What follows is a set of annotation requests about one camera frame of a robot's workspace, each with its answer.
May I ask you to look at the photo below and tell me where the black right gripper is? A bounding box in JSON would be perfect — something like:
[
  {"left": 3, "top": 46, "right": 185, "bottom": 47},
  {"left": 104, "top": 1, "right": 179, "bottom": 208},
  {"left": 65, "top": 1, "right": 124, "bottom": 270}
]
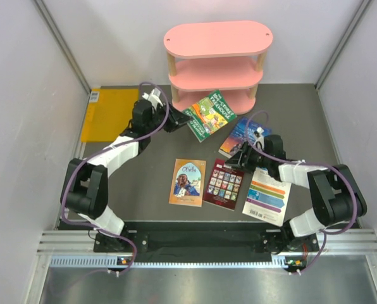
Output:
[{"left": 226, "top": 141, "right": 272, "bottom": 174}]

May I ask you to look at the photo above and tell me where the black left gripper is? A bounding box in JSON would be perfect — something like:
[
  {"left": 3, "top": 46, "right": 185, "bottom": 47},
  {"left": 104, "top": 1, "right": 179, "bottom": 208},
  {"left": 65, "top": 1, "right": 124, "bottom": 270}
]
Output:
[{"left": 145, "top": 100, "right": 193, "bottom": 134}]

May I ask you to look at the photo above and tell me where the dark red book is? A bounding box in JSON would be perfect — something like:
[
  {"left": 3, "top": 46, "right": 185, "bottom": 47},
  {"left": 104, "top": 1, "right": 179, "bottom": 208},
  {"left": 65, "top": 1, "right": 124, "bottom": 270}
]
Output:
[{"left": 203, "top": 159, "right": 244, "bottom": 211}]

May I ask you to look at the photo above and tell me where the green Treehouse book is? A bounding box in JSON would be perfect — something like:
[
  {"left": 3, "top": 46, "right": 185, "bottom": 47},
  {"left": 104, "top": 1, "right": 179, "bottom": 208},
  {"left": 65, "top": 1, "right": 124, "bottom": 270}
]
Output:
[{"left": 183, "top": 90, "right": 237, "bottom": 143}]

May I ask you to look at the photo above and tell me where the orange Othello book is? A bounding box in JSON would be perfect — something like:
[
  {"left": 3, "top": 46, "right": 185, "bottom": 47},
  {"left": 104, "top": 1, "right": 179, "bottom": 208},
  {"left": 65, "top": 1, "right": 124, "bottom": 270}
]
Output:
[{"left": 168, "top": 159, "right": 206, "bottom": 207}]

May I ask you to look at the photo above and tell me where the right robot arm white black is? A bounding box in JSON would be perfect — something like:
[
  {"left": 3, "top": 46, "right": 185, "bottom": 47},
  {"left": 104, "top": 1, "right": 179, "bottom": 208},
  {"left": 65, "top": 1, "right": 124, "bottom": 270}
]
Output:
[{"left": 226, "top": 134, "right": 367, "bottom": 251}]

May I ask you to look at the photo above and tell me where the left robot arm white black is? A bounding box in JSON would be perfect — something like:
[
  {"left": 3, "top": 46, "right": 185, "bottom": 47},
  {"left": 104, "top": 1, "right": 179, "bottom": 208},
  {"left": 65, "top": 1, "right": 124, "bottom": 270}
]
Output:
[{"left": 61, "top": 99, "right": 191, "bottom": 251}]

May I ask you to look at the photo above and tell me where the blue Jane Eyre book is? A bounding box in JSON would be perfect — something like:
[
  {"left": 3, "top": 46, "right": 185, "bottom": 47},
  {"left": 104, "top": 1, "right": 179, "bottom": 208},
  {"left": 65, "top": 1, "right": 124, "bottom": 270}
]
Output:
[{"left": 219, "top": 117, "right": 271, "bottom": 158}]

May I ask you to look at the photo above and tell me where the white colourful back-cover book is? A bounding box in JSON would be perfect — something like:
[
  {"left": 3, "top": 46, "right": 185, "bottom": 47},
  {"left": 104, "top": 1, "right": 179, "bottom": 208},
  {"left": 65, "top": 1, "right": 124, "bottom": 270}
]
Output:
[{"left": 242, "top": 168, "right": 292, "bottom": 227}]

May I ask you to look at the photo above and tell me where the yellow plastic file folder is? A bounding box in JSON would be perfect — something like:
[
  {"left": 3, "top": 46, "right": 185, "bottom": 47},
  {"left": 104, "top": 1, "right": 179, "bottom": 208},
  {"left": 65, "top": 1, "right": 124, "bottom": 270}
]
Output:
[{"left": 80, "top": 87, "right": 139, "bottom": 143}]

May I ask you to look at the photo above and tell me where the pink three-tier shelf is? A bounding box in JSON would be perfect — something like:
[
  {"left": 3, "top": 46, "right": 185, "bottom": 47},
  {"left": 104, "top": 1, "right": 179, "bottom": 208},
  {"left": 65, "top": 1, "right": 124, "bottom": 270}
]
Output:
[{"left": 164, "top": 20, "right": 273, "bottom": 115}]

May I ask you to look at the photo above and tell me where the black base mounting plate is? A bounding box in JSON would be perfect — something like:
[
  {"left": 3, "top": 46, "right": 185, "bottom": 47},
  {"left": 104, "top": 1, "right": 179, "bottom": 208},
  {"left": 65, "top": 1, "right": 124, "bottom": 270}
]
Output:
[{"left": 90, "top": 220, "right": 319, "bottom": 262}]

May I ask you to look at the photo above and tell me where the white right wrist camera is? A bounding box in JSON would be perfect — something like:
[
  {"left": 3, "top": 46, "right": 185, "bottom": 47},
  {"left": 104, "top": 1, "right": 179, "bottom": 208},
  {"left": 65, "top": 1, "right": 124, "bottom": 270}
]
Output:
[{"left": 254, "top": 127, "right": 264, "bottom": 150}]

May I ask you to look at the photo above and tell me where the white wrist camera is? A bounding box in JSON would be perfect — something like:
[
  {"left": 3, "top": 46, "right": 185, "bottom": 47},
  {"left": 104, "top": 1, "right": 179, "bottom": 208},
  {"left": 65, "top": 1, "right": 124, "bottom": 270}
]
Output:
[
  {"left": 254, "top": 127, "right": 264, "bottom": 150},
  {"left": 142, "top": 88, "right": 163, "bottom": 109}
]

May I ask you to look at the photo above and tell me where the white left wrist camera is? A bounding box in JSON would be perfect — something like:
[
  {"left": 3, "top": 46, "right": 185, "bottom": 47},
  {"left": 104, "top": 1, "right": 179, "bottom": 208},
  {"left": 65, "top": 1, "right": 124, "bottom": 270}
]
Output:
[{"left": 142, "top": 88, "right": 163, "bottom": 109}]

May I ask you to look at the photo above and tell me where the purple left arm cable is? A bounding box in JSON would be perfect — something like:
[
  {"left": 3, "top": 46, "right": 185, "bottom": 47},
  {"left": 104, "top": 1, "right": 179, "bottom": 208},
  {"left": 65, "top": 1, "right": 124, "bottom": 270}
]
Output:
[{"left": 60, "top": 82, "right": 170, "bottom": 279}]

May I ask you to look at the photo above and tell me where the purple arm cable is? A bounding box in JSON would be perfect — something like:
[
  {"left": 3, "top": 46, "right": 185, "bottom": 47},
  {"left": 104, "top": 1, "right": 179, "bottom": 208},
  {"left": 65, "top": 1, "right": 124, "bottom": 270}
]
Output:
[
  {"left": 60, "top": 82, "right": 170, "bottom": 279},
  {"left": 244, "top": 110, "right": 359, "bottom": 276}
]

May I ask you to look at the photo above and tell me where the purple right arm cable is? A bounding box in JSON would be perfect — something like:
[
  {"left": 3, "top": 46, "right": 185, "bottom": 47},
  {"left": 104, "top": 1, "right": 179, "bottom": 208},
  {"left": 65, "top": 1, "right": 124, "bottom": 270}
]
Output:
[{"left": 244, "top": 110, "right": 359, "bottom": 276}]

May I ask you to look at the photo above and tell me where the aluminium frame rail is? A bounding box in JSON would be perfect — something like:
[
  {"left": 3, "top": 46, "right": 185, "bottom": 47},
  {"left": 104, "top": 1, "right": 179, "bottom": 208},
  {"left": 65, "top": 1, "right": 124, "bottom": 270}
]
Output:
[{"left": 37, "top": 229, "right": 377, "bottom": 271}]

